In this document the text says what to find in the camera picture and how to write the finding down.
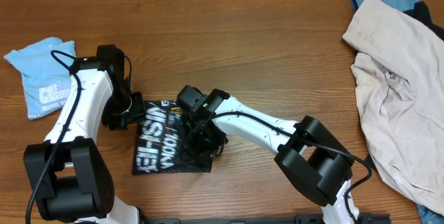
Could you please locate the black orange-patterned jersey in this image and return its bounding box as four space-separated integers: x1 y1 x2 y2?
133 101 212 175

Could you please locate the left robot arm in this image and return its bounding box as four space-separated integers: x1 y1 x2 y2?
24 44 148 224

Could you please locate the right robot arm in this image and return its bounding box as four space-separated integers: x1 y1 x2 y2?
177 85 359 223

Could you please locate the folded light blue t-shirt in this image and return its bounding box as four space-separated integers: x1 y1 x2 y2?
4 37 76 120

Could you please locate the cream white shirt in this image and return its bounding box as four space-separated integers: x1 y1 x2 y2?
343 0 443 214

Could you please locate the dark navy garment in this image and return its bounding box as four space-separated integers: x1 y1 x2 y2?
404 1 444 40

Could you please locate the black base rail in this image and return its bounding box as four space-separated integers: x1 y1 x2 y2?
141 213 392 224

